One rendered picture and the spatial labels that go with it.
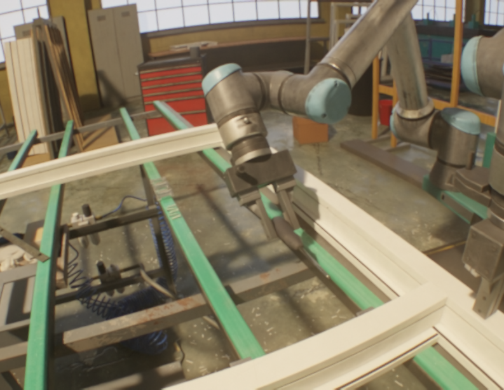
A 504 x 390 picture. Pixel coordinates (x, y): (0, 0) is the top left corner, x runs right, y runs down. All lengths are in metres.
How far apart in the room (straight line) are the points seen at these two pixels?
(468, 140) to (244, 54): 7.58
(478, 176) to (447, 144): 0.88
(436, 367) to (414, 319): 0.08
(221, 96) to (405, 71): 0.73
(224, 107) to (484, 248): 0.52
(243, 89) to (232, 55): 7.79
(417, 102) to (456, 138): 0.19
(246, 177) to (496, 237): 0.45
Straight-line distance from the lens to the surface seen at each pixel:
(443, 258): 1.74
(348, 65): 0.77
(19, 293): 1.17
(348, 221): 0.73
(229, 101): 0.72
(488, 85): 0.58
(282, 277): 0.75
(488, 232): 0.44
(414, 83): 1.32
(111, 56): 7.48
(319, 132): 3.95
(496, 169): 0.44
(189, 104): 4.01
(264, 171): 0.70
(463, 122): 1.33
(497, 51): 0.58
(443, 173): 1.40
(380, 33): 0.85
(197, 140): 1.35
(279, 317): 1.82
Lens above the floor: 1.30
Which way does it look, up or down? 27 degrees down
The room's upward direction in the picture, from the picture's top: 5 degrees counter-clockwise
